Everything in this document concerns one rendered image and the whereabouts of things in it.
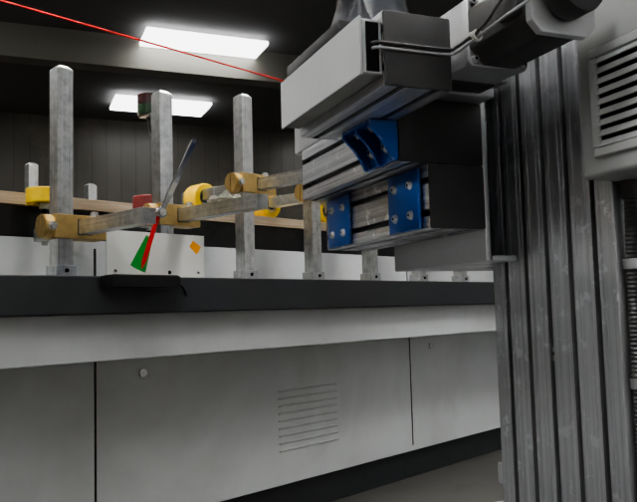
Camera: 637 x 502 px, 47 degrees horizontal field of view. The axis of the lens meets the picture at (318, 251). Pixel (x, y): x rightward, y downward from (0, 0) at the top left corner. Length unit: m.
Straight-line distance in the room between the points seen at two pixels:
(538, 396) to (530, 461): 0.10
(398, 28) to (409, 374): 1.97
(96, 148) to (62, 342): 9.24
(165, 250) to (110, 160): 9.08
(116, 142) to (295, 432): 8.82
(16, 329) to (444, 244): 0.86
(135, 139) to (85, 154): 0.74
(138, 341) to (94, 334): 0.11
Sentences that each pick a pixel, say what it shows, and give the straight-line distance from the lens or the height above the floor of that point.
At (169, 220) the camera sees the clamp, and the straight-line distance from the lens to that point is 1.72.
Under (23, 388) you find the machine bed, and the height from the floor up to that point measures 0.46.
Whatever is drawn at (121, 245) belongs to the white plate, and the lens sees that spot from 1.65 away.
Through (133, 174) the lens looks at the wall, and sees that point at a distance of 10.78.
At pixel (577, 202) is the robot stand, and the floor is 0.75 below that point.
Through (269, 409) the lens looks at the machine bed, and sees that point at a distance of 2.22.
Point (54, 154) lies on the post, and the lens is 1.62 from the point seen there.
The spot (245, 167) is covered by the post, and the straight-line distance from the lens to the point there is 1.90.
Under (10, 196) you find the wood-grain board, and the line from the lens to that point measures 1.79.
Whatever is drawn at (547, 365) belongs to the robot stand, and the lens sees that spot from 1.06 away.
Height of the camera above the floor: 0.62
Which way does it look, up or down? 5 degrees up
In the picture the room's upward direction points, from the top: 2 degrees counter-clockwise
